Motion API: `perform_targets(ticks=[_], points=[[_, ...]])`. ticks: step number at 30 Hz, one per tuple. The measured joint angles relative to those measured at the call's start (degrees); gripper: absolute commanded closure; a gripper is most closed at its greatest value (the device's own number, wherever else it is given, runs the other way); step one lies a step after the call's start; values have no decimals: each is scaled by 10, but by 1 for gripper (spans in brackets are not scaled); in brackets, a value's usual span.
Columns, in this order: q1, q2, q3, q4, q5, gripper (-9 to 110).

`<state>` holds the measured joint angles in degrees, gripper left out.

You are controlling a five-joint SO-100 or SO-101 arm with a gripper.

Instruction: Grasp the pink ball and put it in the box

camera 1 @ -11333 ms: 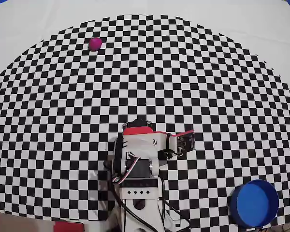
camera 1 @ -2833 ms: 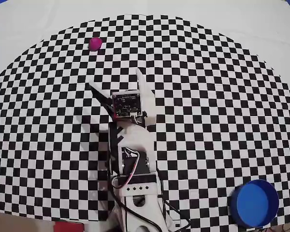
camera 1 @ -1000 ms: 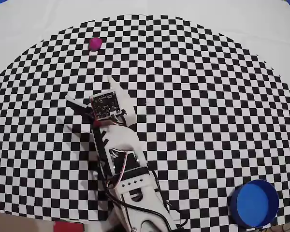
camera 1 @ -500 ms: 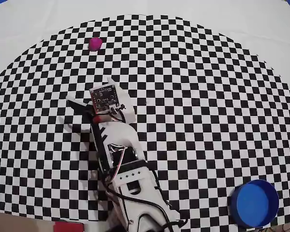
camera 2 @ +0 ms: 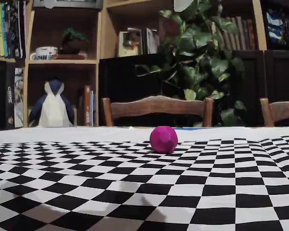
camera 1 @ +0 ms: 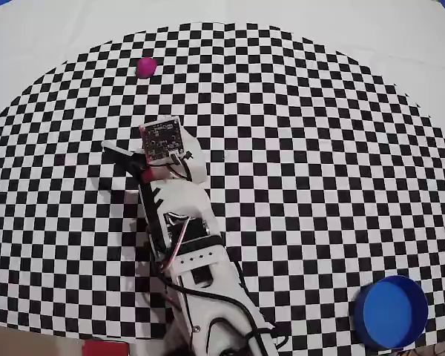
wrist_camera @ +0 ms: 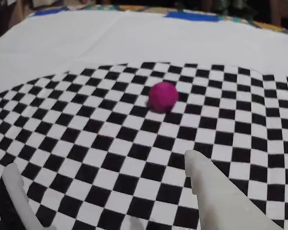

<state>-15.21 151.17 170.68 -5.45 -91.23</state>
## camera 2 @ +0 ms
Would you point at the pink faceted ball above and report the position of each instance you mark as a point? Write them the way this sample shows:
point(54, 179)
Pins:
point(163, 139)

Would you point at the white game box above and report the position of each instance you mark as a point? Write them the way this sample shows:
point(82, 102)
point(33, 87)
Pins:
point(19, 101)

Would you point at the black game box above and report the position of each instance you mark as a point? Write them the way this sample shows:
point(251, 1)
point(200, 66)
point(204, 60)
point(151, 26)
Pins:
point(10, 96)

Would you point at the brown wooden chair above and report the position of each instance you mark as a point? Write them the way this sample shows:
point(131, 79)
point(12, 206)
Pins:
point(159, 106)
point(281, 110)

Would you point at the black cabinet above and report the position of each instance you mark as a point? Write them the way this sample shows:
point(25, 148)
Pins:
point(120, 79)

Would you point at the blue tape strip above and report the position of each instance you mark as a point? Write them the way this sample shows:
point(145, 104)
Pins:
point(192, 128)

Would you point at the thin blue grey books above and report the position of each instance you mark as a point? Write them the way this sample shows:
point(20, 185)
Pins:
point(93, 108)

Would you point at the orange book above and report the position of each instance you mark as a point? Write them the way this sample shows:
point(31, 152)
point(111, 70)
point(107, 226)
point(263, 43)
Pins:
point(87, 108)

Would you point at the black white checkered mat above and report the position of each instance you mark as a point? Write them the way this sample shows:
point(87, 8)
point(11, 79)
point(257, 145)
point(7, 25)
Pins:
point(110, 168)

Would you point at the illustrated picture book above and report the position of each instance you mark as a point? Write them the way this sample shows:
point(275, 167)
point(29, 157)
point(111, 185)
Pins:
point(128, 43)

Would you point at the grey picture book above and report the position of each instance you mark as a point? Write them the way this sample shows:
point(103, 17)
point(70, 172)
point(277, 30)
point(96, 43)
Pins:
point(150, 41)

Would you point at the green leafy plant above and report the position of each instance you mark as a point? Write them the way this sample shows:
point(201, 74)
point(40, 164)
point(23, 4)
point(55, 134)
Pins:
point(195, 48)

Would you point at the blue white penguin figure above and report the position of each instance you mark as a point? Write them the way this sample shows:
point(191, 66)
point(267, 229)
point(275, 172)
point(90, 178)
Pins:
point(54, 108)

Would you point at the light wooden bookshelf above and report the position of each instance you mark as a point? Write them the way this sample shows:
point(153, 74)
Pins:
point(101, 31)

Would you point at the brown bonsai base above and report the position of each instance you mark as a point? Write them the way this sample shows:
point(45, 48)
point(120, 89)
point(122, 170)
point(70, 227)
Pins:
point(69, 56)

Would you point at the green toy bonsai tree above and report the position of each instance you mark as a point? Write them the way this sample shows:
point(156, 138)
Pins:
point(72, 43)

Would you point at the white round pot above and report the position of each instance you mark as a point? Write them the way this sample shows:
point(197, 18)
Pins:
point(181, 4)

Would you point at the white blue patterned mug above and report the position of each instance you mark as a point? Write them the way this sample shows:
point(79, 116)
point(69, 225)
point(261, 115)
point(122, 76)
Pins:
point(44, 54)

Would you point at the row of brown books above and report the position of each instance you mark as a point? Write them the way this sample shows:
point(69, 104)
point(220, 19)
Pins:
point(240, 33)

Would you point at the row of colourful books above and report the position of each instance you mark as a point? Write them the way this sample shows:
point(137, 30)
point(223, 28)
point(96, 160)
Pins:
point(4, 29)

